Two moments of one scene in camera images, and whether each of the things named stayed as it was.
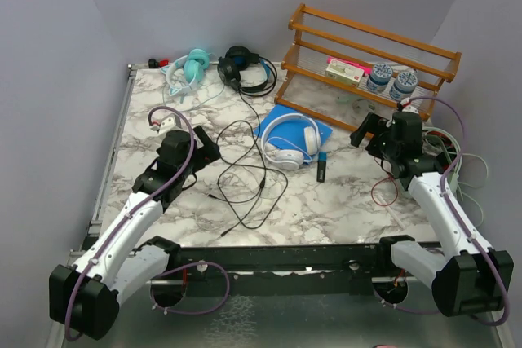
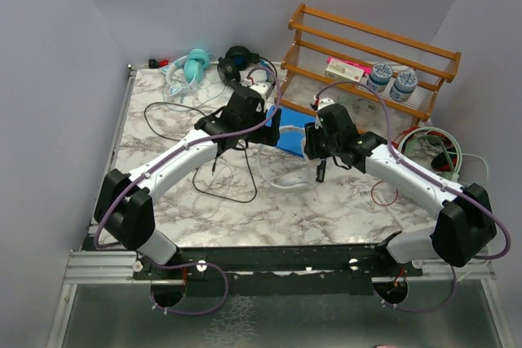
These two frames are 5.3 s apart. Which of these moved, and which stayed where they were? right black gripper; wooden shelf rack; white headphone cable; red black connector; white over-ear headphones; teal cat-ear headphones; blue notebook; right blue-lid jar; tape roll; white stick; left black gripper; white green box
Moved: left black gripper; white headphone cable; right black gripper; white over-ear headphones
Stayed: blue notebook; tape roll; red black connector; white green box; white stick; teal cat-ear headphones; right blue-lid jar; wooden shelf rack
